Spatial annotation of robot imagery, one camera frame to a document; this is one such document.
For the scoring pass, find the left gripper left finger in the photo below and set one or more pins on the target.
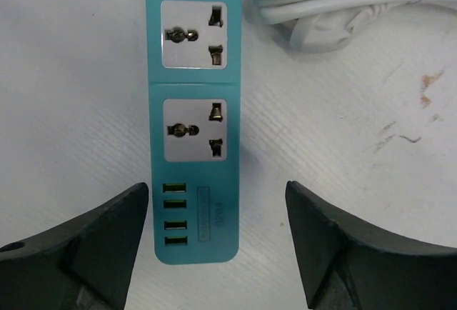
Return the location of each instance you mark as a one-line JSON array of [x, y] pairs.
[[83, 263]]

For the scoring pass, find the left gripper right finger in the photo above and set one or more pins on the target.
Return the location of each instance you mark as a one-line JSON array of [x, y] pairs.
[[348, 263]]

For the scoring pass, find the teal power strip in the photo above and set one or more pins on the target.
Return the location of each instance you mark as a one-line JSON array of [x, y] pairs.
[[194, 74]]

